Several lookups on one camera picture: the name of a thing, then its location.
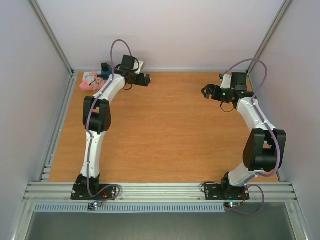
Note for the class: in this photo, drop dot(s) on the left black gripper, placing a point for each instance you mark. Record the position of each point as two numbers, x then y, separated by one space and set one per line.
140 82

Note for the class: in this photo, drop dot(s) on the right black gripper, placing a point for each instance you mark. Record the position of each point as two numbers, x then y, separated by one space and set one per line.
214 89

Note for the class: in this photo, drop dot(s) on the white power strip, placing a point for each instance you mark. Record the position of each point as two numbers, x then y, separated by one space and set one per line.
93 73

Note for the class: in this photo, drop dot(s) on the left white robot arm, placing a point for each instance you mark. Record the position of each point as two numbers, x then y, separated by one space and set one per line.
97 120

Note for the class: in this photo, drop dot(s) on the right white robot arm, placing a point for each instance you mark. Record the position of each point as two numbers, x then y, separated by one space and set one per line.
264 150

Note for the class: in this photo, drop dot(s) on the blue cube socket adapter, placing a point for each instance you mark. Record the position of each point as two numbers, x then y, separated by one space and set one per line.
105 75

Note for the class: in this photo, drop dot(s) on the black plug adapter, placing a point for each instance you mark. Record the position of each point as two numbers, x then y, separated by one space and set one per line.
105 67

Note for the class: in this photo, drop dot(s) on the pink triangular socket adapter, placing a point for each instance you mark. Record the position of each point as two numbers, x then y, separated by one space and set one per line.
92 82

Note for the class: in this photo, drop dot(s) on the small white charger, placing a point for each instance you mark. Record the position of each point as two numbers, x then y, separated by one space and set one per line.
90 79

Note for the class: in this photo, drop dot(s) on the right small circuit board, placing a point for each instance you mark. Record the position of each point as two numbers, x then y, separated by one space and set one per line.
232 204

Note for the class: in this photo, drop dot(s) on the small circuit board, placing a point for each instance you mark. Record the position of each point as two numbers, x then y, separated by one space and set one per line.
232 204
95 205

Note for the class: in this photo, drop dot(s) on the left small circuit board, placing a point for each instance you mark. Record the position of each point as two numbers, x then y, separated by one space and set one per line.
95 205

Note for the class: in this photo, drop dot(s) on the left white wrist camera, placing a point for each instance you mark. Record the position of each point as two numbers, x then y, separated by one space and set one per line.
138 66

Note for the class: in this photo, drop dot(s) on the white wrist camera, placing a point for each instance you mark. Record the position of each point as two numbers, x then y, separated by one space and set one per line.
138 66
225 80

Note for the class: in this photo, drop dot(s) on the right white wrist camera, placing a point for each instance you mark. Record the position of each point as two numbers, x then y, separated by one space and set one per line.
225 80

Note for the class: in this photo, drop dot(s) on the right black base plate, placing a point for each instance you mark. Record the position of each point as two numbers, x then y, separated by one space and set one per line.
231 193

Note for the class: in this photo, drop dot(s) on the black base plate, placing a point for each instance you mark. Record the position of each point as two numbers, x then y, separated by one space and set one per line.
231 193
102 192

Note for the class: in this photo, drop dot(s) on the right aluminium corner post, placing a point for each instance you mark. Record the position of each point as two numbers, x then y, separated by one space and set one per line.
281 13

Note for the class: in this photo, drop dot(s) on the aluminium corner post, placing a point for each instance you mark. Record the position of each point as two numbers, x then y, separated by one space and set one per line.
281 13
44 22

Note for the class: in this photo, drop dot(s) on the left aluminium corner post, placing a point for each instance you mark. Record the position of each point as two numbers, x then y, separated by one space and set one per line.
44 22

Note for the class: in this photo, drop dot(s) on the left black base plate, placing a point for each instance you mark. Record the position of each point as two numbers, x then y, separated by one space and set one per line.
102 192

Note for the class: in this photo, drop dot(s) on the left aluminium rail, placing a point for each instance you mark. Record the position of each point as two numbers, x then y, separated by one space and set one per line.
54 139

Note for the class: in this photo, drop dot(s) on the front aluminium rail frame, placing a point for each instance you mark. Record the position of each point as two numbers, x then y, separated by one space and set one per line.
274 192

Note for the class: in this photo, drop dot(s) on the grey slotted cable duct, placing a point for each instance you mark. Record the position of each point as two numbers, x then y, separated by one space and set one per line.
129 208

